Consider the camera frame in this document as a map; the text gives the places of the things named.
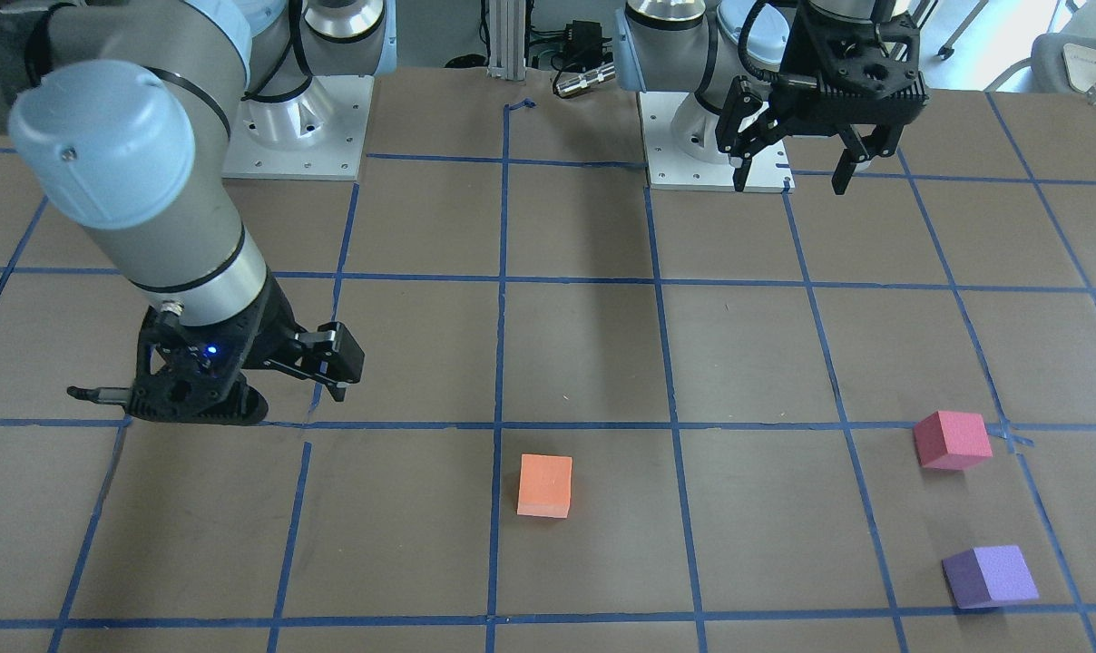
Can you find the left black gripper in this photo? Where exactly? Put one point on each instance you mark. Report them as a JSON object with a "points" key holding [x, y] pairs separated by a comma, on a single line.
{"points": [[749, 111]]}

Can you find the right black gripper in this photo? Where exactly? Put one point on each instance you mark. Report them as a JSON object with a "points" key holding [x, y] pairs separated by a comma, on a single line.
{"points": [[274, 328]]}

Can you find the orange foam block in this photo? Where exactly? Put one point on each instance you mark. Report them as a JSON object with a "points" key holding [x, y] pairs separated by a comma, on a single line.
{"points": [[545, 486]]}

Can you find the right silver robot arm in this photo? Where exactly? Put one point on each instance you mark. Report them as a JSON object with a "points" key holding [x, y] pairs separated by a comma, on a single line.
{"points": [[124, 111]]}

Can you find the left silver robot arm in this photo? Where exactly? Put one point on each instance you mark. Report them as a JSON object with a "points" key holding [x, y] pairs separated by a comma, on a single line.
{"points": [[722, 85]]}

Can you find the red foam block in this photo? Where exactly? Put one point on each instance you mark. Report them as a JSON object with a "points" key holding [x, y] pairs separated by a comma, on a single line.
{"points": [[952, 441]]}

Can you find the purple foam block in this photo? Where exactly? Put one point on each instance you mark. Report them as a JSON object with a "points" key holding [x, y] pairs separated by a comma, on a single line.
{"points": [[989, 577]]}

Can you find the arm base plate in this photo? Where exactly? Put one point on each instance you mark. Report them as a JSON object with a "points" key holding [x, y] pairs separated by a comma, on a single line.
{"points": [[319, 135], [682, 150]]}

